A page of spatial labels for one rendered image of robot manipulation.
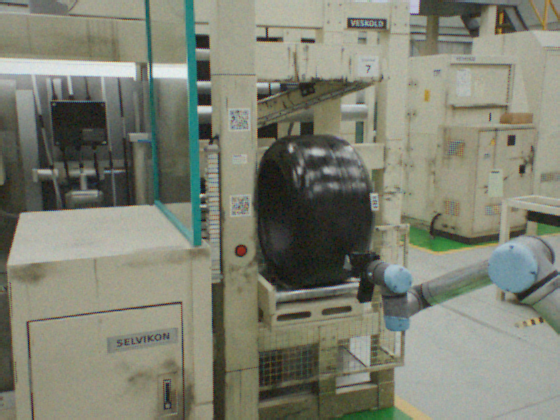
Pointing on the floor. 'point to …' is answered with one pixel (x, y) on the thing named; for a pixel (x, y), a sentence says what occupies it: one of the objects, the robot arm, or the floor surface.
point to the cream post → (239, 28)
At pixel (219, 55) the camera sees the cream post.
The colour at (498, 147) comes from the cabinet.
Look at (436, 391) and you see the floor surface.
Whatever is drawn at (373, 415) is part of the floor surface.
